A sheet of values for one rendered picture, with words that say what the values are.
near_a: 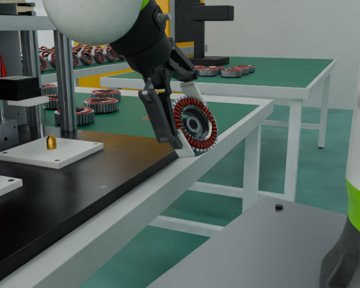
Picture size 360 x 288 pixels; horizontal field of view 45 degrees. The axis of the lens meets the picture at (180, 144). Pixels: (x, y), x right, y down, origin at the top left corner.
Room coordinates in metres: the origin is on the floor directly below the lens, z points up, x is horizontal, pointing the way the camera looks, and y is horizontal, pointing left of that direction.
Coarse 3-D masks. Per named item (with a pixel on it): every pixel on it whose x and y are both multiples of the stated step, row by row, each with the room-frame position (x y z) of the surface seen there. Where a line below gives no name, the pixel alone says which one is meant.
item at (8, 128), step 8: (0, 120) 0.92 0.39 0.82; (8, 120) 0.92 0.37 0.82; (16, 120) 0.93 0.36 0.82; (0, 128) 0.88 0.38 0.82; (8, 128) 0.90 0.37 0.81; (16, 128) 0.92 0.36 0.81; (0, 136) 0.88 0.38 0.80; (8, 136) 0.90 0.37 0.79; (16, 136) 0.92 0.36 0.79; (0, 144) 0.88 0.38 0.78; (8, 144) 0.90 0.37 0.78
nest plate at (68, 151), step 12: (24, 144) 0.88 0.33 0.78; (36, 144) 0.88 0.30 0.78; (60, 144) 0.88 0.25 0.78; (72, 144) 0.88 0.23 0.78; (84, 144) 0.88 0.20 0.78; (96, 144) 0.88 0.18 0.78; (0, 156) 0.80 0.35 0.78; (12, 156) 0.79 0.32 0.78; (24, 156) 0.79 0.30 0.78; (36, 156) 0.79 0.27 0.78; (48, 156) 0.79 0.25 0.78; (60, 156) 0.79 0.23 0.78; (72, 156) 0.79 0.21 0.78; (84, 156) 0.82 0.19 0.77; (60, 168) 0.75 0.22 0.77
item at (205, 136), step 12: (180, 108) 0.77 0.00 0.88; (192, 108) 0.80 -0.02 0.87; (204, 108) 0.81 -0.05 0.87; (180, 120) 0.75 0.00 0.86; (192, 120) 0.79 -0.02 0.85; (204, 120) 0.81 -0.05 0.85; (192, 132) 0.77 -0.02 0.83; (204, 132) 0.80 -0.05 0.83; (216, 132) 0.79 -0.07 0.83; (192, 144) 0.74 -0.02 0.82; (204, 144) 0.76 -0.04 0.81
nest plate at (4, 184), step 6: (0, 180) 0.66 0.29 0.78; (6, 180) 0.66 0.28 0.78; (12, 180) 0.66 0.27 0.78; (18, 180) 0.66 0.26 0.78; (0, 186) 0.63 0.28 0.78; (6, 186) 0.63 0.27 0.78; (12, 186) 0.64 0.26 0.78; (18, 186) 0.66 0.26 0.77; (0, 192) 0.62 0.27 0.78; (6, 192) 0.63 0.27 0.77
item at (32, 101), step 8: (0, 80) 0.85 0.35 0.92; (8, 80) 0.84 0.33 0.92; (16, 80) 0.84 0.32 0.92; (24, 80) 0.85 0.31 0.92; (32, 80) 0.88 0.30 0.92; (0, 88) 0.85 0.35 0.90; (8, 88) 0.84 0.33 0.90; (16, 88) 0.84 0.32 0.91; (24, 88) 0.85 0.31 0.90; (32, 88) 0.87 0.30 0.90; (40, 88) 0.89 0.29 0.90; (0, 96) 0.85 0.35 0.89; (8, 96) 0.84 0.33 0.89; (16, 96) 0.83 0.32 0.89; (24, 96) 0.85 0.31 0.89; (32, 96) 0.87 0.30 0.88; (40, 96) 0.89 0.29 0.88; (0, 104) 0.92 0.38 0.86; (8, 104) 0.85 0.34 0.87; (16, 104) 0.84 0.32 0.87; (24, 104) 0.83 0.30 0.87; (32, 104) 0.84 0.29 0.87; (0, 112) 0.92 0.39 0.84
